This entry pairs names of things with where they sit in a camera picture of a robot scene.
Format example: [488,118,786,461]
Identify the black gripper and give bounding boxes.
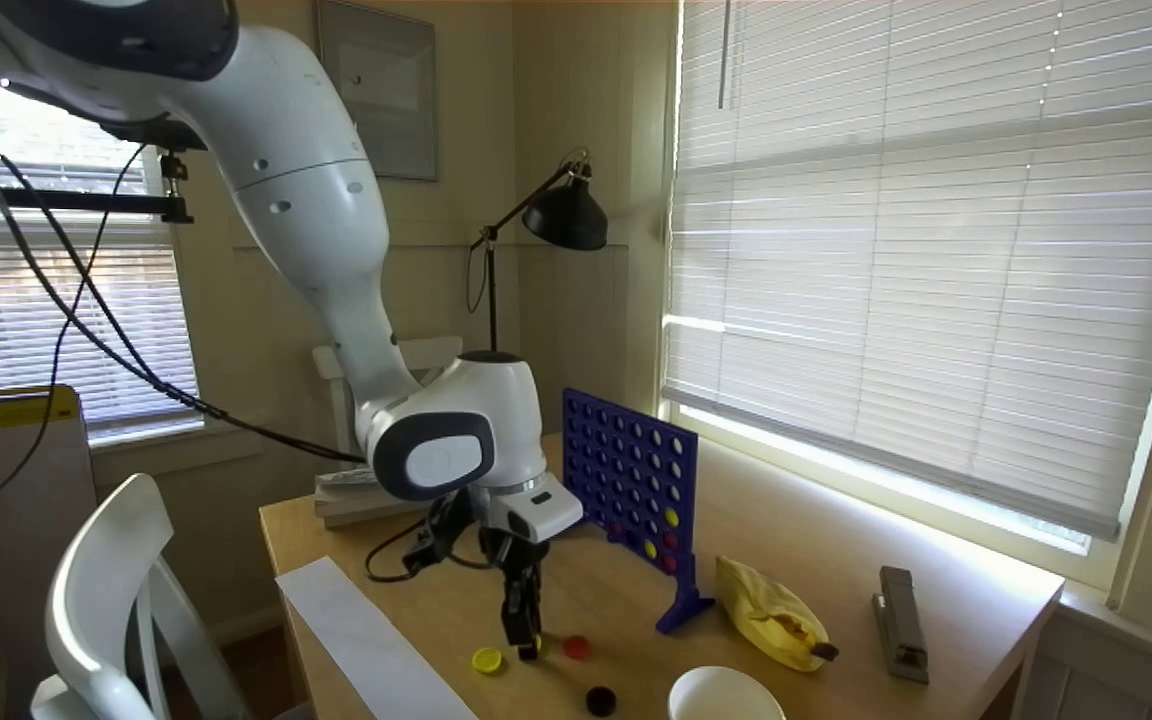
[480,528,547,655]

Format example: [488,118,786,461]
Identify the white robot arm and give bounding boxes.
[0,0,581,655]

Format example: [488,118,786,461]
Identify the white paper coffee cup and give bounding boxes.
[667,664,787,720]

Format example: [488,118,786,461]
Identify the red game chip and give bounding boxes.
[560,636,591,661]

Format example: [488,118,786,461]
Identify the black game chip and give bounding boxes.
[583,688,619,715]

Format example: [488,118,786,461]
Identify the white paper sheet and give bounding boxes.
[277,561,477,720]

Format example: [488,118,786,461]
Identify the blue connect four grid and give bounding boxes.
[564,390,714,636]

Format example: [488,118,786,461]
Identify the grey box on table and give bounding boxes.
[316,469,401,528]

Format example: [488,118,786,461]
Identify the yellow banana toy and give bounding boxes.
[718,557,839,672]

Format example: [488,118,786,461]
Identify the black floor lamp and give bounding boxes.
[467,156,611,359]

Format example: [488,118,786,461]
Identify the white wooden chair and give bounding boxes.
[30,474,254,720]

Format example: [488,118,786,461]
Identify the left window blinds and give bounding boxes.
[0,246,198,429]

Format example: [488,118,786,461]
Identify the white board yellow tape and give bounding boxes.
[0,384,97,720]

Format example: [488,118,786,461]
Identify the white window blinds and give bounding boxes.
[663,0,1152,540]

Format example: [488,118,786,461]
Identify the framed wall picture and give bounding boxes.
[312,0,442,186]

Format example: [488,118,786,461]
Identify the black cable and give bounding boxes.
[0,111,507,588]

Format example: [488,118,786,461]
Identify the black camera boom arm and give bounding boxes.
[0,149,191,225]

